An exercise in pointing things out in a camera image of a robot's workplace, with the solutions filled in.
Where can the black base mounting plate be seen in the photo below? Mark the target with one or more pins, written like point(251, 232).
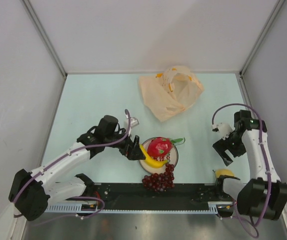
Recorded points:
point(134, 197)

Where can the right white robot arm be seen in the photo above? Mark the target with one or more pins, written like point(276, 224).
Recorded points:
point(264, 196)

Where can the red fake dragon fruit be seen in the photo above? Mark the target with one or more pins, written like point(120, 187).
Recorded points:
point(161, 146)

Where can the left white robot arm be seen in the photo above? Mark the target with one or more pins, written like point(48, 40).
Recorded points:
point(33, 191)

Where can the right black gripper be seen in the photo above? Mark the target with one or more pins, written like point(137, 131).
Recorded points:
point(222, 145)

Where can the aluminium corner post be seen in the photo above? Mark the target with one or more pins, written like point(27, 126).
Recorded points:
point(31, 12)
point(262, 35)

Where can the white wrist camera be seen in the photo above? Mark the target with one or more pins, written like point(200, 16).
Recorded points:
point(130, 124)
point(224, 129)

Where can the right aluminium corner post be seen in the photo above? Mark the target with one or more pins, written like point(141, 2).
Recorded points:
point(262, 35)

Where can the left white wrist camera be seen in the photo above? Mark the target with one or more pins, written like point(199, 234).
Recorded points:
point(130, 124)

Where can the dark red fake grapes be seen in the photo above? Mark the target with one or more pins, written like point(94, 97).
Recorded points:
point(160, 182)

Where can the yellow fake lemon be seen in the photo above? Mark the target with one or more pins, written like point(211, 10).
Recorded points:
point(223, 172)

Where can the white slotted cable duct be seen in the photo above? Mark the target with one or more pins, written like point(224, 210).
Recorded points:
point(89, 208)

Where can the left aluminium corner post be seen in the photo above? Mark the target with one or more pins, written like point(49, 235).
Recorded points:
point(31, 12)

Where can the white printed round plate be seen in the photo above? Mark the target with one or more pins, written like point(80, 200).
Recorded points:
point(172, 158)

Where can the yellow fake banana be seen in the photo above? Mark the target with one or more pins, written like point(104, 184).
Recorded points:
point(150, 161)

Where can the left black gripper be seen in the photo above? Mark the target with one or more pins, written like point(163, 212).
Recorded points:
point(131, 150)

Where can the translucent orange plastic bag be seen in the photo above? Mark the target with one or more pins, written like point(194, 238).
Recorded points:
point(171, 92)

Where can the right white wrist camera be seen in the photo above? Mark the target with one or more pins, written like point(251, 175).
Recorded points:
point(224, 129)

